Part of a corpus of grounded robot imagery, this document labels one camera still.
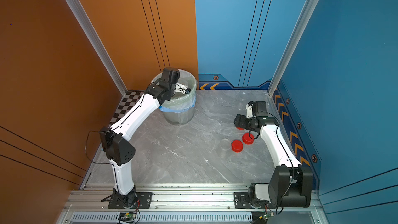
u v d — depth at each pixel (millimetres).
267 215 695
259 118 588
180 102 809
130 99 1122
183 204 727
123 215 723
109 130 490
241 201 725
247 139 919
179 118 965
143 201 736
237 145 896
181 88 727
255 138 678
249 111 773
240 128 992
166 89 632
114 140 475
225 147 795
